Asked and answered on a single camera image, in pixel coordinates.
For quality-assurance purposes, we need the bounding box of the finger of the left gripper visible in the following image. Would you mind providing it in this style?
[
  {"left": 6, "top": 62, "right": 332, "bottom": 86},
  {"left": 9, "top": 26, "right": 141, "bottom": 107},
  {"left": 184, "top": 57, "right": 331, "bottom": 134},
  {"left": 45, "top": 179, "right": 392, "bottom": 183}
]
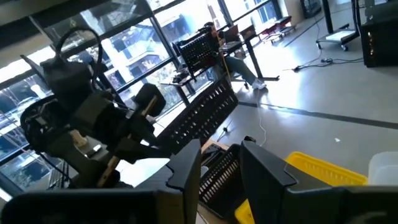
[
  {"left": 114, "top": 138, "right": 172, "bottom": 162},
  {"left": 134, "top": 84, "right": 167, "bottom": 118}
]

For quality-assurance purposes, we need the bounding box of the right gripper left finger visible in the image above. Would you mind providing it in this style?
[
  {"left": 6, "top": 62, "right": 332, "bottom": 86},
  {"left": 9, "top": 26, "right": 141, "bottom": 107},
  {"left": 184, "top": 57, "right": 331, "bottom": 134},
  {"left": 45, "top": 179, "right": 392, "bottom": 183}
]
[{"left": 135, "top": 139, "right": 202, "bottom": 224}]

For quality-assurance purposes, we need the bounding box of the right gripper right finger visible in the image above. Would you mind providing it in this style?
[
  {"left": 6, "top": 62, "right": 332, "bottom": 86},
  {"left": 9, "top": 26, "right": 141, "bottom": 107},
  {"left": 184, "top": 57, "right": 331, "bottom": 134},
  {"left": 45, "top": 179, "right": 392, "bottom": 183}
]
[{"left": 239, "top": 136, "right": 346, "bottom": 224}]

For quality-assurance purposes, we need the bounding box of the black plastic basket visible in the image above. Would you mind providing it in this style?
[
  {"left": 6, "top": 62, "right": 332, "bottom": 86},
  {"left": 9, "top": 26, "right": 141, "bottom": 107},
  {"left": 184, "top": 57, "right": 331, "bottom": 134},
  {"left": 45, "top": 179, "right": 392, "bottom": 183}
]
[
  {"left": 155, "top": 76, "right": 239, "bottom": 156},
  {"left": 198, "top": 142, "right": 248, "bottom": 220}
]

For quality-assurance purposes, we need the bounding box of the yellow plastic basket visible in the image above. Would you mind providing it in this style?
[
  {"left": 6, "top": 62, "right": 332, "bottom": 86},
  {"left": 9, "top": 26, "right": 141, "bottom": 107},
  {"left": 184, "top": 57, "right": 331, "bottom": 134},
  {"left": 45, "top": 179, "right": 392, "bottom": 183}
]
[{"left": 234, "top": 151, "right": 368, "bottom": 224}]

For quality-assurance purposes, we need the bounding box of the clear plastic basket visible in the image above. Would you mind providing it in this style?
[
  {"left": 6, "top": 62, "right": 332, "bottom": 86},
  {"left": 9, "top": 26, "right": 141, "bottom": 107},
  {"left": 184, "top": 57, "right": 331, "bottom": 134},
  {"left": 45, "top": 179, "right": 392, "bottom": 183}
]
[
  {"left": 368, "top": 151, "right": 398, "bottom": 187},
  {"left": 368, "top": 152, "right": 398, "bottom": 187}
]

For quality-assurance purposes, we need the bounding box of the black pegboard panel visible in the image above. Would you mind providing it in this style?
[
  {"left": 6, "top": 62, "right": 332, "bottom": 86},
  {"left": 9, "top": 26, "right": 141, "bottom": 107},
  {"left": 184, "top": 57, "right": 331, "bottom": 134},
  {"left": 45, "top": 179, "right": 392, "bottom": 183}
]
[{"left": 172, "top": 27, "right": 221, "bottom": 77}]

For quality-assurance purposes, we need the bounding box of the person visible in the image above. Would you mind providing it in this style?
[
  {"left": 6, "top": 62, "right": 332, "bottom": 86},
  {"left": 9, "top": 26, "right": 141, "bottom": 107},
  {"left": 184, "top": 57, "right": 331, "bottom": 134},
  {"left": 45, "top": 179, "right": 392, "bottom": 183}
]
[{"left": 203, "top": 21, "right": 268, "bottom": 91}]

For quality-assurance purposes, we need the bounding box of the dark laptop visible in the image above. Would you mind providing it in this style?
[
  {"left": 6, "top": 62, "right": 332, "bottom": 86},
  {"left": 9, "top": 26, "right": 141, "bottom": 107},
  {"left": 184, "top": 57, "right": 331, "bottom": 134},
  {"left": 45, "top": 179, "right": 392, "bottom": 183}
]
[{"left": 223, "top": 24, "right": 240, "bottom": 44}]

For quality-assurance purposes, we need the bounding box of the black office desk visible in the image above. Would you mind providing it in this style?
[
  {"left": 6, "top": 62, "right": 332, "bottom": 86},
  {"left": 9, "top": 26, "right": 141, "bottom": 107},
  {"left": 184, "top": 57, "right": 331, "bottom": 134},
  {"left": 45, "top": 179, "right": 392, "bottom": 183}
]
[{"left": 217, "top": 24, "right": 280, "bottom": 82}]

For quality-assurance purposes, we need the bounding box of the black rolling stand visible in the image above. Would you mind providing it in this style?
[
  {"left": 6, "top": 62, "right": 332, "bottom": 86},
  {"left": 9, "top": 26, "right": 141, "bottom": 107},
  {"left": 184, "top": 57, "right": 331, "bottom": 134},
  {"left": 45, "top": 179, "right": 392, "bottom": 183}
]
[{"left": 315, "top": 0, "right": 361, "bottom": 52}]

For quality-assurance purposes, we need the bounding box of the black equipment cabinet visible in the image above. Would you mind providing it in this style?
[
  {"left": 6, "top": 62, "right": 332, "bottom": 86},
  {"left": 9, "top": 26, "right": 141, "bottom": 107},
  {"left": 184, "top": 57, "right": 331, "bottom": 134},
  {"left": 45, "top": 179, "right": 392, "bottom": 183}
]
[{"left": 360, "top": 0, "right": 398, "bottom": 68}]

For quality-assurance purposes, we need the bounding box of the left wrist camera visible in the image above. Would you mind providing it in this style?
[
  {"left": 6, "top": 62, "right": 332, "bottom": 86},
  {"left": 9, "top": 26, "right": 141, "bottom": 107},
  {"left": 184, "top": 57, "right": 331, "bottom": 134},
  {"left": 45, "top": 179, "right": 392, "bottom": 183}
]
[{"left": 42, "top": 55, "right": 94, "bottom": 105}]

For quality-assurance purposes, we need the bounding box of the black window frame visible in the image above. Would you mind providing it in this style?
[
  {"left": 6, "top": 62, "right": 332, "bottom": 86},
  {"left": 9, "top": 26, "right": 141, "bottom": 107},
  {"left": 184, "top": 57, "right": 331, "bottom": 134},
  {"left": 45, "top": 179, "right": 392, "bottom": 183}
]
[{"left": 0, "top": 0, "right": 282, "bottom": 190}]

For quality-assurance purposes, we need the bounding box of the black left camera cable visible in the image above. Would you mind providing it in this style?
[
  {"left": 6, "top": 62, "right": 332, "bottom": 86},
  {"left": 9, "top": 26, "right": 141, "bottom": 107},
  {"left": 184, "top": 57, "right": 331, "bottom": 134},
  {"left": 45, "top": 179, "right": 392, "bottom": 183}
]
[{"left": 55, "top": 27, "right": 103, "bottom": 91}]

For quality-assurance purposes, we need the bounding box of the black floor cable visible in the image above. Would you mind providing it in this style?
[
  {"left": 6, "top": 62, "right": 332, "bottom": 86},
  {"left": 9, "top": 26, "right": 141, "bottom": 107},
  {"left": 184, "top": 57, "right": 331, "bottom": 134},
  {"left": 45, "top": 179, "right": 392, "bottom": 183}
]
[{"left": 292, "top": 57, "right": 364, "bottom": 72}]

